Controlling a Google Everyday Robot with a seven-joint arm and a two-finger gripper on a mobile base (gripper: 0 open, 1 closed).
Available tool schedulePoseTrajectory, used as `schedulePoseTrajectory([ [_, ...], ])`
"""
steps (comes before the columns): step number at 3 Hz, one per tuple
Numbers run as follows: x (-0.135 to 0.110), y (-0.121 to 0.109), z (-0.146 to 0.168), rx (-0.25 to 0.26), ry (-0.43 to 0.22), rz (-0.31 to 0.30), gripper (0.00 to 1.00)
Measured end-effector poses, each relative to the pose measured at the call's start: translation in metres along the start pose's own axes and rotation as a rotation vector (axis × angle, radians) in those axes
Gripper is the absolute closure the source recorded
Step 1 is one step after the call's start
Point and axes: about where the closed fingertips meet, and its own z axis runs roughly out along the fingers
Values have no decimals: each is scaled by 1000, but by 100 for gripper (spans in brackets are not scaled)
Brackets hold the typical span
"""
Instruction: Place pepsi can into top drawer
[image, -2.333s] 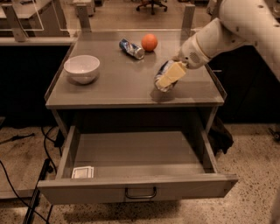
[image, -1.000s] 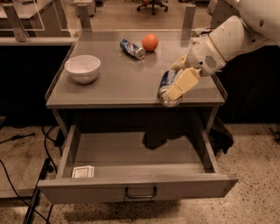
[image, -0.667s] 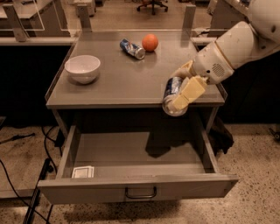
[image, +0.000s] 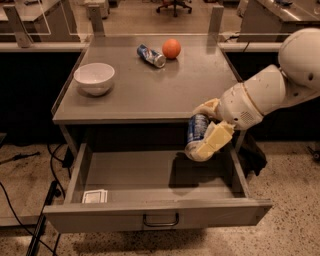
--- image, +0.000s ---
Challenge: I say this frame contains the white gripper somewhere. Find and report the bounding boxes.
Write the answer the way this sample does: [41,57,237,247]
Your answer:
[192,83,263,159]

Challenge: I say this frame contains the blue pepsi can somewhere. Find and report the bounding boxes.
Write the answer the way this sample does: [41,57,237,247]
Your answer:
[185,114,210,162]

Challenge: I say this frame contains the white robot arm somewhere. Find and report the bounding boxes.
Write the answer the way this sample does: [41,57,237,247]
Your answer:
[185,28,320,162]

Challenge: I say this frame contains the crushed blue white can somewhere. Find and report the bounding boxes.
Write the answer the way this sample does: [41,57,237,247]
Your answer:
[137,44,166,68]

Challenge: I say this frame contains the open grey top drawer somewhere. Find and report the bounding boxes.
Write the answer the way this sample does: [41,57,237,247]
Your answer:
[44,143,272,233]

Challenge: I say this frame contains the white card in drawer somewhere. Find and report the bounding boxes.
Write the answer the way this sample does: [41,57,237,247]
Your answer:
[82,189,108,203]

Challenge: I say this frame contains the dark cloth behind cabinet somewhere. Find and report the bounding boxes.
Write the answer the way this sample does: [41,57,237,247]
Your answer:
[233,131,267,177]

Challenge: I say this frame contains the grey metal cabinet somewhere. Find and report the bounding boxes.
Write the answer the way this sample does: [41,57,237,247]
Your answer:
[50,34,261,158]

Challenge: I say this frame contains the orange fruit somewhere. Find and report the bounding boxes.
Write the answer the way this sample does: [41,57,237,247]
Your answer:
[162,39,181,59]

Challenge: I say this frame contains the white ceramic bowl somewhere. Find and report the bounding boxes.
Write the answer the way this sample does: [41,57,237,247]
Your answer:
[73,63,115,96]

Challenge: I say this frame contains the black office chair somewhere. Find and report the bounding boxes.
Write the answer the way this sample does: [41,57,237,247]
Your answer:
[156,0,193,17]

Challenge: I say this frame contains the black bar on floor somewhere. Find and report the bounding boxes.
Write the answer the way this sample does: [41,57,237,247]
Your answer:
[26,181,57,256]

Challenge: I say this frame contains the right grey post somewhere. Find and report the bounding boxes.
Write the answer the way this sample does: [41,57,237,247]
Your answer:
[208,5,224,41]

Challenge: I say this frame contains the grey post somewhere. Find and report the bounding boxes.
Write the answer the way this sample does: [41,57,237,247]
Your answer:
[208,5,224,41]
[3,5,33,48]
[88,5,105,37]

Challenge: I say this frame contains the black drawer handle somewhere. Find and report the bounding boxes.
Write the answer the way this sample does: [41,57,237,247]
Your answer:
[143,213,180,228]

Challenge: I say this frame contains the middle grey post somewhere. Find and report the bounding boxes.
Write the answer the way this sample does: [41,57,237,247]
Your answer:
[88,5,105,37]

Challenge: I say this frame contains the black floor cable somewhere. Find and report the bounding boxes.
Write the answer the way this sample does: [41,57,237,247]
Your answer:
[0,143,68,256]

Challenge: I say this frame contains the left grey post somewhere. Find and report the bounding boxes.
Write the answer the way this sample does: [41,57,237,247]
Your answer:
[3,5,33,48]

